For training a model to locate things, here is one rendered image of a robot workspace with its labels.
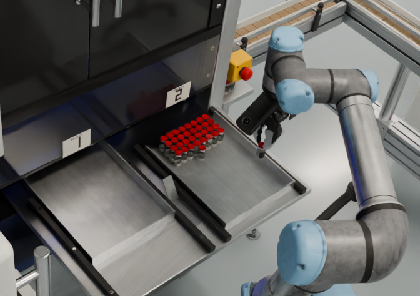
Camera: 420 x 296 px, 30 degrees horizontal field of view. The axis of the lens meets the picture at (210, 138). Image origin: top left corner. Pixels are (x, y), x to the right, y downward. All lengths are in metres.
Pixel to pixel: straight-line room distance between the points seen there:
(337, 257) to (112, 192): 0.86
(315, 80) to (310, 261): 0.43
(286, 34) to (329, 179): 1.85
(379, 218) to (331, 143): 2.19
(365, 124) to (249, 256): 1.61
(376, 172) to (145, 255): 0.70
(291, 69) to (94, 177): 0.73
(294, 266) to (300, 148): 2.20
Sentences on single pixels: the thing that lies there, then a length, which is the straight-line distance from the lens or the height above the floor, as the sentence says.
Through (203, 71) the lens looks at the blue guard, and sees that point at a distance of 2.22.
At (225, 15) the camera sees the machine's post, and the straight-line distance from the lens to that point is 2.14.
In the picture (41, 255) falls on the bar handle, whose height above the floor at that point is 1.48.
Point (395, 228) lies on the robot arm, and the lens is 1.48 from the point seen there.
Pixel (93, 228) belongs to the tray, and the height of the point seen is 0.88.
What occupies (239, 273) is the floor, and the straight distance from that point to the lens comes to 3.09.
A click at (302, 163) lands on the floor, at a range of 3.53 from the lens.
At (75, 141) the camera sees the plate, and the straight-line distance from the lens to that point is 2.03.
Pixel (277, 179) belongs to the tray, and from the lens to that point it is 2.22.
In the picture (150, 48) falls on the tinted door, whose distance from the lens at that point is 2.02.
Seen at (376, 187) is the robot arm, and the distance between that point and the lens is 1.54.
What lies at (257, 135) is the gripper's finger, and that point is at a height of 1.16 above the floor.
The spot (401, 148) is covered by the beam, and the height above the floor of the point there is 0.50.
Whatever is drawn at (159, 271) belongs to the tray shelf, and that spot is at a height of 0.88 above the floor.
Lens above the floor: 2.49
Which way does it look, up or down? 45 degrees down
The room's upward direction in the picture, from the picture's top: 10 degrees clockwise
